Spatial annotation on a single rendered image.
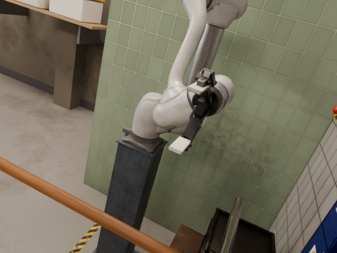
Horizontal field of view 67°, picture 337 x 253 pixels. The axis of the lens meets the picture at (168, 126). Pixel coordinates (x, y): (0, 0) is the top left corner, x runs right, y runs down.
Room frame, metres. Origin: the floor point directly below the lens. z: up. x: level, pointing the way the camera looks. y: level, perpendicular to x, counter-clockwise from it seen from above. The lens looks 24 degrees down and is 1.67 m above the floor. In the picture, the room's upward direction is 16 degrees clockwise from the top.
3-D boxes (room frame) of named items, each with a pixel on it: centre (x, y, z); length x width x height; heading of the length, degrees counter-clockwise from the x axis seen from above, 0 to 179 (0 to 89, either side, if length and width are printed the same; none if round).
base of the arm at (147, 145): (1.24, 0.13, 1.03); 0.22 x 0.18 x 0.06; 77
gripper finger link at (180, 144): (0.51, -0.04, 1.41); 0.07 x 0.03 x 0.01; 164
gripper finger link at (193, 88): (0.51, -0.04, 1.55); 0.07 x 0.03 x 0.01; 164
